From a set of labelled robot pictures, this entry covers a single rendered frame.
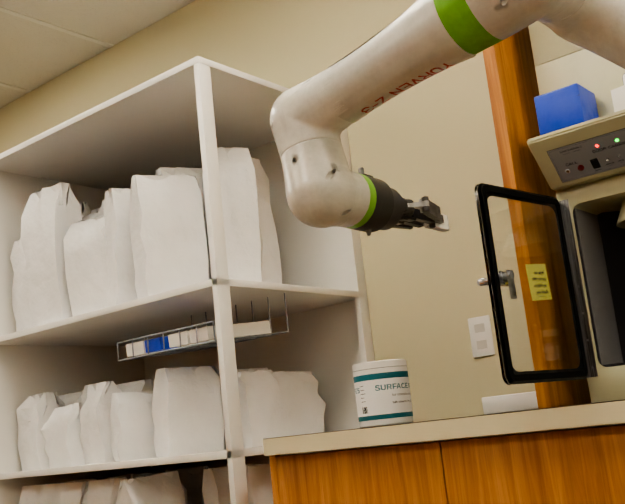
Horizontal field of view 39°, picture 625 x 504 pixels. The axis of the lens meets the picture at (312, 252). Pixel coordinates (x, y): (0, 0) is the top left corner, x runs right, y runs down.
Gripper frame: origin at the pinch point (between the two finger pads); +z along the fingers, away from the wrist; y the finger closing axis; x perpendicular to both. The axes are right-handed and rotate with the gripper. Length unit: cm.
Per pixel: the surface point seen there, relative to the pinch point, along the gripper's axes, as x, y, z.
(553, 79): -37, -10, 44
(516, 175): -15.0, -1.4, 35.8
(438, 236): -19, 49, 87
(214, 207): -25, 78, 21
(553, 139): -19.5, -12.2, 32.8
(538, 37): -48, -9, 43
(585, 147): -16.6, -17.7, 35.6
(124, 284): -14, 123, 27
